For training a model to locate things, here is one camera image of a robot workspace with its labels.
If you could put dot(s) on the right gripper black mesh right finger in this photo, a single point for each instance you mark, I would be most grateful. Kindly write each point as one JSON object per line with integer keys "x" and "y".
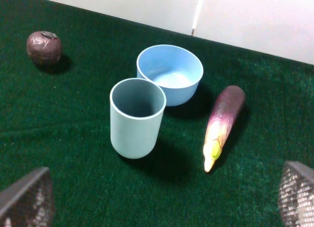
{"x": 296, "y": 195}

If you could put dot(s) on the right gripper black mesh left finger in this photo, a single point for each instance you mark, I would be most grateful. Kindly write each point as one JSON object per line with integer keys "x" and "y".
{"x": 28, "y": 202}

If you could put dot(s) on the green velvet tablecloth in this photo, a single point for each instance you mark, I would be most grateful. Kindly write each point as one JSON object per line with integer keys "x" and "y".
{"x": 58, "y": 116}

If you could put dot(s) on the purple toy eggplant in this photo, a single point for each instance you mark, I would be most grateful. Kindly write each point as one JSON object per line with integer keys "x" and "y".
{"x": 221, "y": 120}

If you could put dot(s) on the light blue plastic cup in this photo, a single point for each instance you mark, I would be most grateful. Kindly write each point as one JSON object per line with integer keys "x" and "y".
{"x": 136, "y": 111}

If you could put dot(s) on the purple cabbage ball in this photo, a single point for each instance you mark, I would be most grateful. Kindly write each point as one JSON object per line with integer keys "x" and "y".
{"x": 44, "y": 48}

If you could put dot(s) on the blue plastic bowl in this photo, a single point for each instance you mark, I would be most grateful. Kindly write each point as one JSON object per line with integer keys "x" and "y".
{"x": 176, "y": 70}

